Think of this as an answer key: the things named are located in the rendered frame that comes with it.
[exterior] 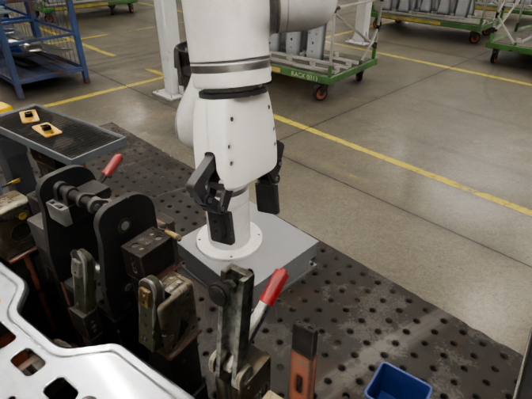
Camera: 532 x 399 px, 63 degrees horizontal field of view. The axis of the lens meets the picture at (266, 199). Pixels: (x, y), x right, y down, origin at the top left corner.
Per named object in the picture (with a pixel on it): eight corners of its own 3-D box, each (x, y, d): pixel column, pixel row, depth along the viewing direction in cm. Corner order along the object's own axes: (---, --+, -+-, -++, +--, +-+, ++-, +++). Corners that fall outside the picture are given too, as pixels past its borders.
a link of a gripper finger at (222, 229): (207, 184, 48) (214, 237, 50) (188, 193, 46) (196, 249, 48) (229, 188, 46) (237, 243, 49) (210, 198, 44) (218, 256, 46)
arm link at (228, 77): (226, 57, 51) (229, 82, 53) (172, 65, 45) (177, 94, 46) (286, 54, 47) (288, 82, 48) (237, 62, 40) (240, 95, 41)
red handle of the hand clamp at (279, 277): (212, 362, 58) (269, 261, 63) (218, 366, 60) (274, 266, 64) (237, 379, 56) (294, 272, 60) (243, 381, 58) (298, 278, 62)
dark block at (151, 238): (154, 398, 93) (119, 245, 71) (178, 374, 98) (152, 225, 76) (171, 411, 91) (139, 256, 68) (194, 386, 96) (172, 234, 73)
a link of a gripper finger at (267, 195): (266, 156, 57) (270, 203, 59) (252, 162, 54) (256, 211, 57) (286, 158, 55) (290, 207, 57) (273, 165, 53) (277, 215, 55)
